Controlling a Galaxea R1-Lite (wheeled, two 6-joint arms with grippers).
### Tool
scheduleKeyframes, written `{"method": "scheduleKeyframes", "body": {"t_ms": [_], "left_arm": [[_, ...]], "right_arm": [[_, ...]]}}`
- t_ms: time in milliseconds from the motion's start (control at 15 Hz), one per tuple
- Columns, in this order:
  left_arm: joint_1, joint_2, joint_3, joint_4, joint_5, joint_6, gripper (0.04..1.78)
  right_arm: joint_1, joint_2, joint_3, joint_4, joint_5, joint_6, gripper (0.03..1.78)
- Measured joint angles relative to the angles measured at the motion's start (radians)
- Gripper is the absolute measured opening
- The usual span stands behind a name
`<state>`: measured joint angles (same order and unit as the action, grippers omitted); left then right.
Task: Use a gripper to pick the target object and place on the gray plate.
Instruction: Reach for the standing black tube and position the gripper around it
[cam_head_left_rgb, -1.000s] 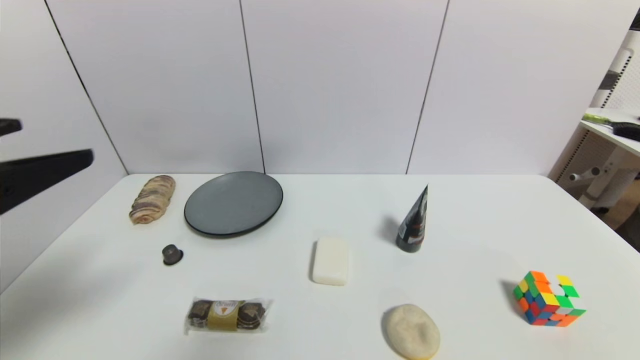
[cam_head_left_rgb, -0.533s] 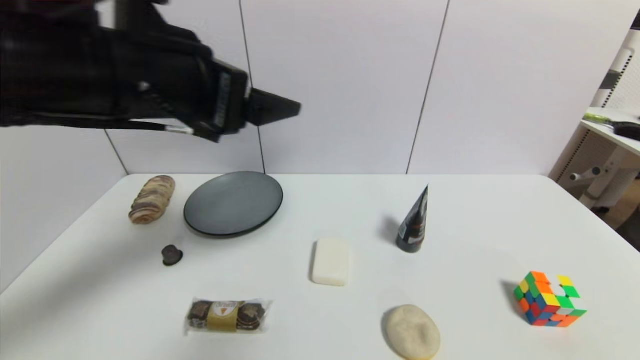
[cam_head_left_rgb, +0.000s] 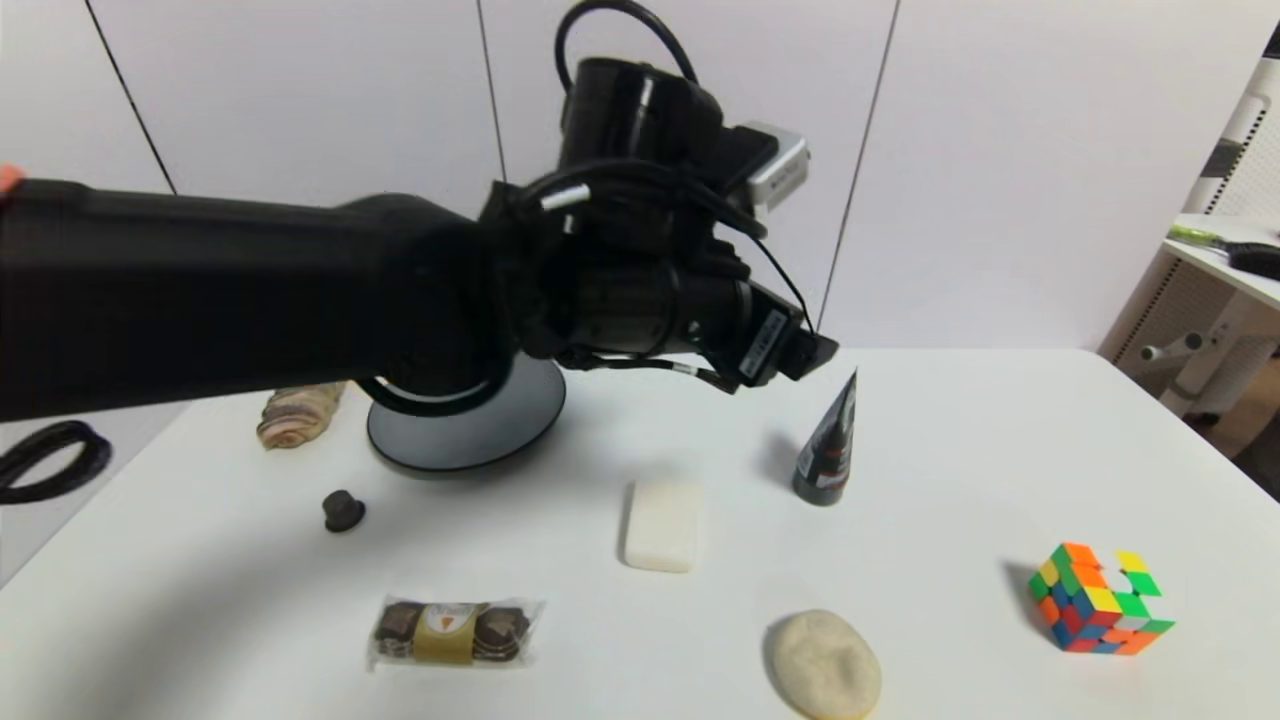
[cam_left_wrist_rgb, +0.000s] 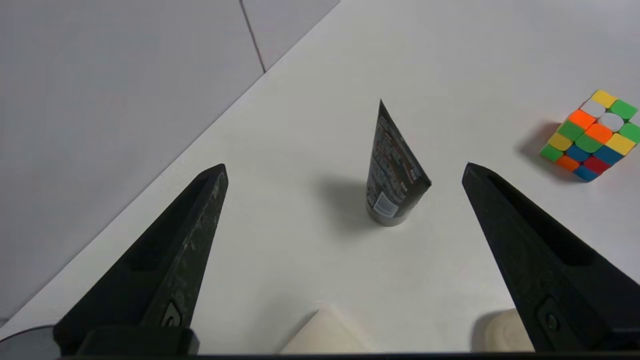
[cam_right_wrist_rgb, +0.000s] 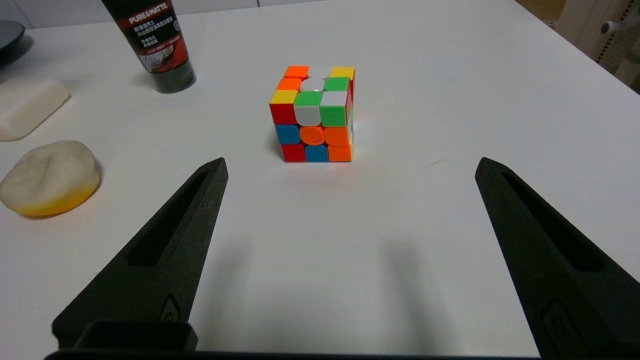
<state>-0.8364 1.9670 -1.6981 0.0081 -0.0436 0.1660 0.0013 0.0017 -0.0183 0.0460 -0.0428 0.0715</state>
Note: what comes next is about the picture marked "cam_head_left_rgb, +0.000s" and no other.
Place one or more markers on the white soap bar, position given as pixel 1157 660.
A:
pixel 662 525

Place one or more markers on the wrapped chocolate balls pack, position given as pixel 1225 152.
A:
pixel 450 632

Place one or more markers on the white desk top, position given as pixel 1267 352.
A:
pixel 1215 262

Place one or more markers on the striped seashell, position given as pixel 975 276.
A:
pixel 295 415

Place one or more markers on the black item on desk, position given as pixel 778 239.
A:
pixel 1255 260

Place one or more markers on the green item on desk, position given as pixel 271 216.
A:
pixel 1195 238

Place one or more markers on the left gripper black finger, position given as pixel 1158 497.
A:
pixel 815 355

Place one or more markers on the black and orange left arm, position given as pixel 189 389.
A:
pixel 200 290

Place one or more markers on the black cosmetic tube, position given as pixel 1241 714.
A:
pixel 828 455

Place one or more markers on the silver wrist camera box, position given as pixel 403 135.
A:
pixel 782 165

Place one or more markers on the multicolour puzzle cube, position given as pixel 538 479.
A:
pixel 1095 600

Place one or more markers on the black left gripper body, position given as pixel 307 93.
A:
pixel 768 343

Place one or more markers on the small black cap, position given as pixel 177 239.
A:
pixel 343 511

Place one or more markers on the gray round plate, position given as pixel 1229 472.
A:
pixel 480 425

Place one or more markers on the white perforated panel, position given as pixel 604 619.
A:
pixel 1245 150

